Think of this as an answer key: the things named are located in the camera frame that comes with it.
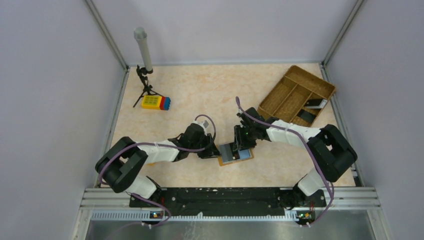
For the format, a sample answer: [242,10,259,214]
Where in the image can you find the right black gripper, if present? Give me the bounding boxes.
[233,124,257,152]

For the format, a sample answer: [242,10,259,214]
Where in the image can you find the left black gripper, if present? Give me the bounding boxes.
[189,133,222,159]

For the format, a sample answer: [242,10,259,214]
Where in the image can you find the yellow leather card holder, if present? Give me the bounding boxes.
[217,149,254,167]

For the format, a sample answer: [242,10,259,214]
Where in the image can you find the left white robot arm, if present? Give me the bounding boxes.
[95,122,220,207]

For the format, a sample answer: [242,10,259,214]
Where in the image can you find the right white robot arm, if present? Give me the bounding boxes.
[234,107,358,209]

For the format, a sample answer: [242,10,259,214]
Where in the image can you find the loose black card in tray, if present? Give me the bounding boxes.
[296,109,317,124]

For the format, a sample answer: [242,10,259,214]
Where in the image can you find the grey silver cards in tray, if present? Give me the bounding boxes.
[304,98,328,109]

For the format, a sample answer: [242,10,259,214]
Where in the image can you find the red blue toy bricks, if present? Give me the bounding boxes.
[159,96,171,111]

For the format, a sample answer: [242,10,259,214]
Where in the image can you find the woven brown divided tray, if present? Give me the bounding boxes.
[257,65,336,127]

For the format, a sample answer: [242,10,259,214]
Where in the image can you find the yellow toy brick block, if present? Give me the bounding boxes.
[141,95,163,110]

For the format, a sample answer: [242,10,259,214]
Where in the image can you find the small black tripod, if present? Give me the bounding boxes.
[133,65,163,108]

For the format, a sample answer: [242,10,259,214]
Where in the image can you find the grey cylinder on tripod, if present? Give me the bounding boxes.
[133,27,153,74]

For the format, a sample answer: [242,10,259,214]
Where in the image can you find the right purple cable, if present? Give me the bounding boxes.
[235,96,335,228]

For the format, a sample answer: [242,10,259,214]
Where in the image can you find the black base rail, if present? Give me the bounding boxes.
[129,187,327,218]

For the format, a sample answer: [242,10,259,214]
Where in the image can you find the grey slotted cable duct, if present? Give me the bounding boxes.
[90,210,299,222]

